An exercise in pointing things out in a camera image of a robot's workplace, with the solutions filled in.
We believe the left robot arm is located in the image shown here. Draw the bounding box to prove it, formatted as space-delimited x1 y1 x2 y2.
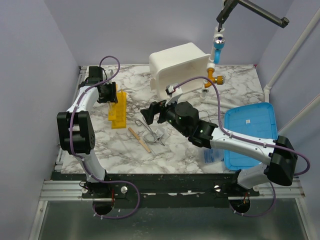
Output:
56 66 118 198

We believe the yellow test tube rack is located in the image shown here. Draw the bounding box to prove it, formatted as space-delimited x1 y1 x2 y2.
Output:
108 89 127 129

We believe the black overhead camera arm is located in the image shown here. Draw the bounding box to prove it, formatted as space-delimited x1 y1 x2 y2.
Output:
216 0 290 32

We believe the white plastic tub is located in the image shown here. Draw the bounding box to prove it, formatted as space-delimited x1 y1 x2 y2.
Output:
149 42 210 100

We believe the bag of blue pipettes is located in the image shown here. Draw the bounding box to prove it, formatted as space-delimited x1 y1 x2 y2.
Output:
199 148 224 166

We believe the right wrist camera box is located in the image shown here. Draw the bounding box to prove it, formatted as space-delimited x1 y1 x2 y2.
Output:
165 85 183 107

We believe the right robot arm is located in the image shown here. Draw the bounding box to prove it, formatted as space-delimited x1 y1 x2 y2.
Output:
140 101 298 196

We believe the glass stirring rod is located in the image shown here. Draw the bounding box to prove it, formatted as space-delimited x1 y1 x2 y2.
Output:
143 137 157 157

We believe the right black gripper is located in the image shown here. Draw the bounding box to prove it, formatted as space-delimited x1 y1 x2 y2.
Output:
140 95 188 137

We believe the wooden stick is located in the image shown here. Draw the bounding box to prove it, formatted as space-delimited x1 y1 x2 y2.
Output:
128 127 151 153

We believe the white wall pipe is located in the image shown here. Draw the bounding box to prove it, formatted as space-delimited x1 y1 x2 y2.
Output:
263 8 320 135

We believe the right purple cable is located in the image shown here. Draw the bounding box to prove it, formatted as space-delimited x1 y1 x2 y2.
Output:
169 76 311 218

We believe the round watch glass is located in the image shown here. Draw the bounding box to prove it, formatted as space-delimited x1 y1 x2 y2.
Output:
143 133 159 143

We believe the faucet pipe assembly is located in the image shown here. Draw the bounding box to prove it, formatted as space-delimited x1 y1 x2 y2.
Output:
200 26 226 105

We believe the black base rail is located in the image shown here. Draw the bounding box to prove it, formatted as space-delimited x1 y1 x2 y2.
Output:
41 172 273 209

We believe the blue plastic tray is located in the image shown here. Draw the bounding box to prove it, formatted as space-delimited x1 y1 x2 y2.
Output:
224 102 278 171

